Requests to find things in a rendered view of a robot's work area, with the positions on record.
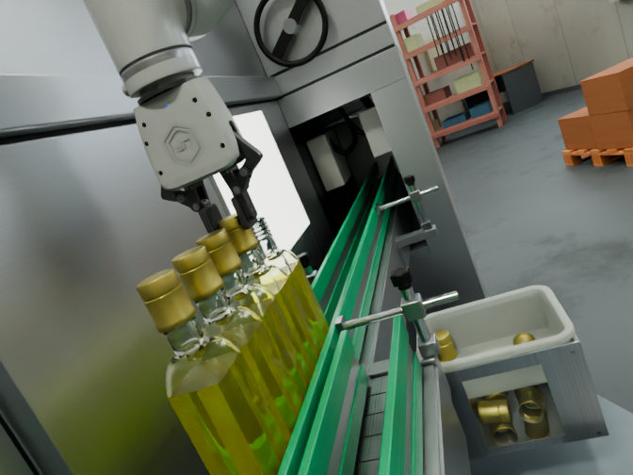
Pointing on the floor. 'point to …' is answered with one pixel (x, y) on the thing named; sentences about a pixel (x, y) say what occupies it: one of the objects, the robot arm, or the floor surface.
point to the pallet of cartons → (602, 119)
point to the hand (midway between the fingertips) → (229, 216)
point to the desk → (525, 91)
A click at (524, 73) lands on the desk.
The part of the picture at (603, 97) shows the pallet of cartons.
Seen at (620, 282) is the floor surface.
